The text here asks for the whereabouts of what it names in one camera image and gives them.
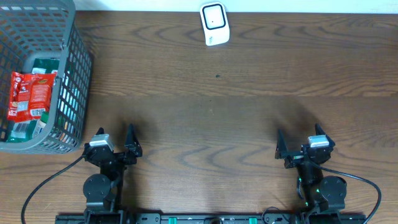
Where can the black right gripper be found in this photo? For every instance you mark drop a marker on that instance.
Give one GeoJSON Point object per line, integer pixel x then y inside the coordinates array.
{"type": "Point", "coordinates": [282, 149]}

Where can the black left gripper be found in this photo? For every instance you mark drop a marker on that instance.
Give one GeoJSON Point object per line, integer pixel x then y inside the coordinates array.
{"type": "Point", "coordinates": [137, 149]}

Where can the red snack bag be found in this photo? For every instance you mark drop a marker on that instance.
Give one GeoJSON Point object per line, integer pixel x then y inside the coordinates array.
{"type": "Point", "coordinates": [34, 96]}
{"type": "Point", "coordinates": [16, 80]}

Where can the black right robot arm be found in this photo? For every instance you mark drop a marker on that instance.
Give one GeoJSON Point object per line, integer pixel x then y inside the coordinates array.
{"type": "Point", "coordinates": [324, 195]}

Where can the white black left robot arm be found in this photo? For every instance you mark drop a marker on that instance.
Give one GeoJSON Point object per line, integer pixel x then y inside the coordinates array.
{"type": "Point", "coordinates": [103, 191]}

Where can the white barcode scanner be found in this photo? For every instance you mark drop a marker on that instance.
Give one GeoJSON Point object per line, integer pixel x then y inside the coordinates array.
{"type": "Point", "coordinates": [215, 23]}

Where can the green white flat package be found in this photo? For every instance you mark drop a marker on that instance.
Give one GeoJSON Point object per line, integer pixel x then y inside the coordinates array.
{"type": "Point", "coordinates": [27, 130]}

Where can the grey plastic mesh basket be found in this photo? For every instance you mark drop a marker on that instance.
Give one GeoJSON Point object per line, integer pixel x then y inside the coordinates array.
{"type": "Point", "coordinates": [32, 29]}

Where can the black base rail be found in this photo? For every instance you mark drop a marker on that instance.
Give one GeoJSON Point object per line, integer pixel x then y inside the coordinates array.
{"type": "Point", "coordinates": [268, 218]}

